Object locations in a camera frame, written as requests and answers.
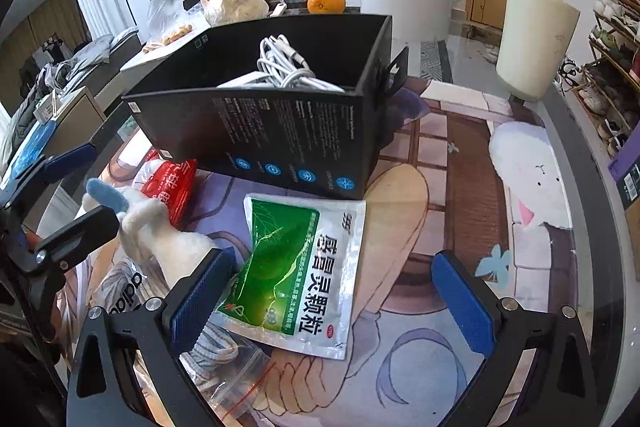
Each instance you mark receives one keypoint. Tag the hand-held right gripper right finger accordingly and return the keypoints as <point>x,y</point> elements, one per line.
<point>465,307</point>

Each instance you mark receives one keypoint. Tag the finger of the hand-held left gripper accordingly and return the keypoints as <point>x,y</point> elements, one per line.
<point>85,232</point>
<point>70,159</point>

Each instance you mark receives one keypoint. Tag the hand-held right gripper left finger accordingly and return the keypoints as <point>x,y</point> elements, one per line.
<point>200,302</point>

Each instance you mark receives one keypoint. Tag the white plush toy blue ear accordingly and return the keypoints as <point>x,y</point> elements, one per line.
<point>165,242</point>

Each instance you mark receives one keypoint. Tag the green and white medicine sachet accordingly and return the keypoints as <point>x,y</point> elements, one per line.
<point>300,277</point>

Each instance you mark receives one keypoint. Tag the black storage box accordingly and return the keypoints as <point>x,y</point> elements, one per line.
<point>280,132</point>

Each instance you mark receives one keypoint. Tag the blue pack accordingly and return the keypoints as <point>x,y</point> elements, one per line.
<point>32,149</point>

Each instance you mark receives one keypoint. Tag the small white box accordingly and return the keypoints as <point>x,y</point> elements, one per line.
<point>60,104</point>

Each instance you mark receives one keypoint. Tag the white plastic bag black logo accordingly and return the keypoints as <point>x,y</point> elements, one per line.
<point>125,292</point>

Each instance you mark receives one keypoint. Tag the red packet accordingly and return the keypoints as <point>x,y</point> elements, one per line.
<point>172,192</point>

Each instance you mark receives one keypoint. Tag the grey clothes pile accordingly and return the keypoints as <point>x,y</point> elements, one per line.
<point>85,57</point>

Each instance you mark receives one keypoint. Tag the printed cartoon desk mat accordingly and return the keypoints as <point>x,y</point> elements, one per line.
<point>450,187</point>

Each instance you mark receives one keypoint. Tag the brown curtain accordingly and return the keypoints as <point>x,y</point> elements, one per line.
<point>55,22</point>

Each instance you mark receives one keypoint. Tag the pile of small orange fruits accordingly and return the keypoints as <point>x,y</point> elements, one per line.
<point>170,37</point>

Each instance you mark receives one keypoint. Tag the white side table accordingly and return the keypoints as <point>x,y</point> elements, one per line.
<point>190,49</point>

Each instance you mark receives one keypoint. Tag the clear plastic bag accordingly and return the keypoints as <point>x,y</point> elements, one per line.
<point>167,4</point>

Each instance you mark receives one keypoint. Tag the purple cardboard box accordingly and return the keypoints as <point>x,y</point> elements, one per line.
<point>627,172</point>

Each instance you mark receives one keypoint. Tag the round white bread loaf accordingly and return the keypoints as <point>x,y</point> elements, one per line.
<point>235,6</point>

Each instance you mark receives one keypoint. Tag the small white adapter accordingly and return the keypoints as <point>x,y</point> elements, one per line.
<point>278,9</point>

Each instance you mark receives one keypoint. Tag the white cylindrical bin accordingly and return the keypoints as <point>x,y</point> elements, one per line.
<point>537,42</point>

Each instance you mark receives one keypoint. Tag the shoe rack with shoes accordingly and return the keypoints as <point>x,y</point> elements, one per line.
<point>615,72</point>

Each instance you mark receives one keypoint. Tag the orange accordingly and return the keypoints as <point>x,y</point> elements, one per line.
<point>326,2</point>

